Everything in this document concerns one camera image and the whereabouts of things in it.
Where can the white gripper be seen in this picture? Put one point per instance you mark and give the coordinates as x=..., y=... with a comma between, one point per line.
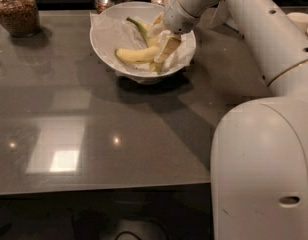
x=178, y=18

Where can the yellow ripe banana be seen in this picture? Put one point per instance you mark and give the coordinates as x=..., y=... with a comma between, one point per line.
x=138, y=56

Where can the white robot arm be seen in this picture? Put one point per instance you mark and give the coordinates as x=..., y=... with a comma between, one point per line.
x=259, y=152

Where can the white bowl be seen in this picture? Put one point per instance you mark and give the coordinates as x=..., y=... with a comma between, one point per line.
x=110, y=30

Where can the white paper liner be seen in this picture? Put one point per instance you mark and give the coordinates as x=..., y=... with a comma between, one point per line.
x=121, y=42

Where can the white folded paper stand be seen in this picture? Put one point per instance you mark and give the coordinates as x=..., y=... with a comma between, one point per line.
x=217, y=16

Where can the stack of white cups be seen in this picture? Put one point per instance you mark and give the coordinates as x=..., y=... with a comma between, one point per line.
x=300, y=20

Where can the left glass jar of grains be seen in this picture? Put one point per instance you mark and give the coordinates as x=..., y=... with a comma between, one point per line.
x=20, y=18

